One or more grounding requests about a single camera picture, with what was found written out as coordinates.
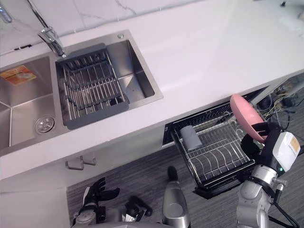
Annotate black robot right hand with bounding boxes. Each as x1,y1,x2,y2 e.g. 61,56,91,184
240,122,301,175

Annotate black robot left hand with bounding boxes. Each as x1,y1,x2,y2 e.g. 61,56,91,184
82,177,121,209

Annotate pink cup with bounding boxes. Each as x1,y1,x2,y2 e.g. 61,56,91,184
229,94,268,143

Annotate black dishwasher drawer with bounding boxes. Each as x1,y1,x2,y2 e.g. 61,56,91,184
170,101,256,200

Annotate grey cup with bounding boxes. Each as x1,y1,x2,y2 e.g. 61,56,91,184
179,125,202,151

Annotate round metal sink strainer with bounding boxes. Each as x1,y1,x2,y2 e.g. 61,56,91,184
34,116,56,134

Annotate stainless steel double sink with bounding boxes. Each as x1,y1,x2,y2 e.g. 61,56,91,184
0,29,164,151

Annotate chrome kitchen faucet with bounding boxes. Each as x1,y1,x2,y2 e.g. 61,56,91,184
26,0,68,59

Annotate small chrome tap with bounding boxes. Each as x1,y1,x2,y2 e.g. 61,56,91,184
0,5,12,24

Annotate metal cabinet handle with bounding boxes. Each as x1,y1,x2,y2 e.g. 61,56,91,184
79,155,97,166
65,158,85,171

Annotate tangled cables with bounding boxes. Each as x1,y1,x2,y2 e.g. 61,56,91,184
260,76,304,130

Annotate wire dishwasher rack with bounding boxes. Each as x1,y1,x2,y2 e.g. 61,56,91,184
174,104,251,183

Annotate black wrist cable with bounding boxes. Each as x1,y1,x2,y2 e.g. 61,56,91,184
267,184,300,228

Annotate grey wire sink drainer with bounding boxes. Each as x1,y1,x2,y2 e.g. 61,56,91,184
55,42,130,130

